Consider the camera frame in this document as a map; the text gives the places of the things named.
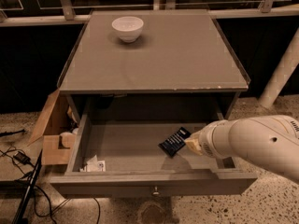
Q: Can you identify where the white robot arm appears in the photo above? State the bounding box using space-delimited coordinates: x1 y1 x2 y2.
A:
185 115 299 184

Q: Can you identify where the metal drawer knob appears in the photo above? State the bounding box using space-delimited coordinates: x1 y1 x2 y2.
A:
152 187 161 197

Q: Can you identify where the grey open top drawer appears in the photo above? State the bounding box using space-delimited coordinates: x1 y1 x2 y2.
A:
50 112 257 198

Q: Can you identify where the grey cabinet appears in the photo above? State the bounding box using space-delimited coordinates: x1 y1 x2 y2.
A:
56 9 251 123

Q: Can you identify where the crumpled white paper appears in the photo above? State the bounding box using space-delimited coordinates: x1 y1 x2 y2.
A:
79 155 106 172

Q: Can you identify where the white diagonal pillar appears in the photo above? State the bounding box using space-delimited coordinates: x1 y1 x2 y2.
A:
258 28 299 108

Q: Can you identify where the white ceramic bowl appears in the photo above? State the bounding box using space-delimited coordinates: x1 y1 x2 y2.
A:
112 16 144 43

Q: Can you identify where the cardboard box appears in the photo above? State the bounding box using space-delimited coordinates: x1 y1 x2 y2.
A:
29 90 76 165

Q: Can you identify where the black power adapter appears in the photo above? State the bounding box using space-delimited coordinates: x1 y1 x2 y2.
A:
14 152 30 164

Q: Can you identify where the black tripod leg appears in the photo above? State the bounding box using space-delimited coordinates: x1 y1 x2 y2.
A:
12 154 42 224

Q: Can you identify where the black cable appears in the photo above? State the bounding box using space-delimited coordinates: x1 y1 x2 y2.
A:
0 146 102 224

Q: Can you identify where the metal railing frame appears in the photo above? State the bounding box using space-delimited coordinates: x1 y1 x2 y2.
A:
0 0 299 26

